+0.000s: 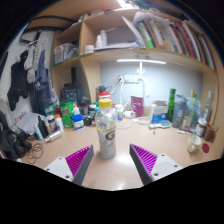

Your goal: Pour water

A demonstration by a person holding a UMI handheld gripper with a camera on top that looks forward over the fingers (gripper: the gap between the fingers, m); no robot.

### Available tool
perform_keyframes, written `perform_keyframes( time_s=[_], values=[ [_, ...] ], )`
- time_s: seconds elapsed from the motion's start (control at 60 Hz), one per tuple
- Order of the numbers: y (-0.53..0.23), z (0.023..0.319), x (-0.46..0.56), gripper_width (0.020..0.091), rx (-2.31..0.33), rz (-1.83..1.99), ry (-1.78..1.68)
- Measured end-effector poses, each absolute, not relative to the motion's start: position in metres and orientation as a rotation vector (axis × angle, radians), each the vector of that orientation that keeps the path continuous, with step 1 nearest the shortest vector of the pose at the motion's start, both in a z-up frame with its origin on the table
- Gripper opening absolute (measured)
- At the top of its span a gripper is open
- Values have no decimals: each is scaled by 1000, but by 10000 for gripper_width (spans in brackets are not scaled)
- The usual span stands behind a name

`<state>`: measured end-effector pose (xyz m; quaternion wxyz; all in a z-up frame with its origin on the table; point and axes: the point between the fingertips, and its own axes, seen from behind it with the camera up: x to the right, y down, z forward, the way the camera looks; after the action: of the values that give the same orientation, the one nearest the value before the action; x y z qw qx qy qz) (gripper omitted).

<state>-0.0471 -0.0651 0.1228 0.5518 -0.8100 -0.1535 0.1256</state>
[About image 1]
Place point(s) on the magenta pouch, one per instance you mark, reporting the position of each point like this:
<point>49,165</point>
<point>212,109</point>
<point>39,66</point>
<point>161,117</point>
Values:
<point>137,106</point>

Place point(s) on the white-lidded jar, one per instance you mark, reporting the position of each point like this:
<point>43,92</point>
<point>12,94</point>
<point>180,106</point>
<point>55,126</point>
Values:
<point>201,126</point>

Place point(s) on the stacked green tubs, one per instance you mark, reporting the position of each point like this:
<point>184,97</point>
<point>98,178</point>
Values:
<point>66,115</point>

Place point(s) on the white bottle orange cap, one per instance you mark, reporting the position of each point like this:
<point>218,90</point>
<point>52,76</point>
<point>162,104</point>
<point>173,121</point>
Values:
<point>59,124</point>

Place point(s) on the small green bottle yellow cap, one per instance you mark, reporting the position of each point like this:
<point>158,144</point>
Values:
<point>193,103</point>

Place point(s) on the black bag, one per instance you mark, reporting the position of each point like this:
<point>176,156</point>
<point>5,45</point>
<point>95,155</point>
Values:
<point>69,93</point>

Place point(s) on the clear drink bottle yellow cap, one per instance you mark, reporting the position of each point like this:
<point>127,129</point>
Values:
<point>106,133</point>

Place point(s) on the white wall power strip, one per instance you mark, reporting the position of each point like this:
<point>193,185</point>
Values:
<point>130,79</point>

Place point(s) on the silver metal bottle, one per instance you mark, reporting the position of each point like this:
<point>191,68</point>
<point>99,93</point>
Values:
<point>53,136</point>

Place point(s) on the white led light bar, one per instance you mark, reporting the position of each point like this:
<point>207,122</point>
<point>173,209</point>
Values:
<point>141,61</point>

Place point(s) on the blue and white carton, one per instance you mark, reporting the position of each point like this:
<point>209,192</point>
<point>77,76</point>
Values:
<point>158,112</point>

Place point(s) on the hanging dark clothes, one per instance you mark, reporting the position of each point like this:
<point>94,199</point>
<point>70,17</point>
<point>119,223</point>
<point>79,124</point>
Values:
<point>20,80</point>

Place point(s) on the light blue hairbrush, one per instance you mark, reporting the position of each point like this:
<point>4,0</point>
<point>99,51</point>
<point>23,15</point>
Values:
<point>161,125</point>

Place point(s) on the tall green glass bottle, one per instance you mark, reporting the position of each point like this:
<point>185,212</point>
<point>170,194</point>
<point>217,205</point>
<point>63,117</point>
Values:
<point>171,103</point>

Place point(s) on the clear glass bottle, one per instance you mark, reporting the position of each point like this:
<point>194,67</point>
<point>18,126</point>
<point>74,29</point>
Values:
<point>207,108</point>

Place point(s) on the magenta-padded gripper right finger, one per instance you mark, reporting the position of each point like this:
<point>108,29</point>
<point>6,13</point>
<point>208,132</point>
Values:
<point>165,165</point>

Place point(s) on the red and white can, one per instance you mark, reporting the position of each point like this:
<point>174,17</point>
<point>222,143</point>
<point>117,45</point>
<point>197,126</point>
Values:
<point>104,95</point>

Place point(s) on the white bottle blue cap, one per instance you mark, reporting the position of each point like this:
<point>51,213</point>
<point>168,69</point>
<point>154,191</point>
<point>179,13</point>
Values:
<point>78,120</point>

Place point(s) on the brown mug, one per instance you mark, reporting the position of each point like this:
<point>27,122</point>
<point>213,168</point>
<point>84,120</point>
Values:
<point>209,132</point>

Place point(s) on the ceiling light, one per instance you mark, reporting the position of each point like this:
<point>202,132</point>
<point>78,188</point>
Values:
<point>124,3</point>

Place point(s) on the wooden shelf unit with books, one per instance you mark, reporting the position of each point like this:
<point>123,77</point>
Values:
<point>90,60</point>

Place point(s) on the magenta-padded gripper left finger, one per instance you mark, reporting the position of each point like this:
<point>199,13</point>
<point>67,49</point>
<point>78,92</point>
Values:
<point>56,166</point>

